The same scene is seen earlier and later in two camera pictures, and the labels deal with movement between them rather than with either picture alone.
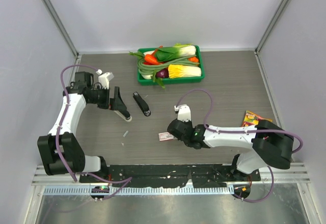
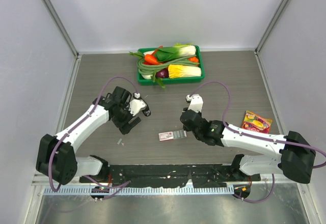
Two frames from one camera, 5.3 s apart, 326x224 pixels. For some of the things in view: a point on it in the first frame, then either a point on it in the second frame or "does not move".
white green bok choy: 163,54 does not move
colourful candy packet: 251,119 does not move
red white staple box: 166,136 does not move
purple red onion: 163,73 does not move
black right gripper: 188,122 → 185,128
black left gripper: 115,104 → 125,127
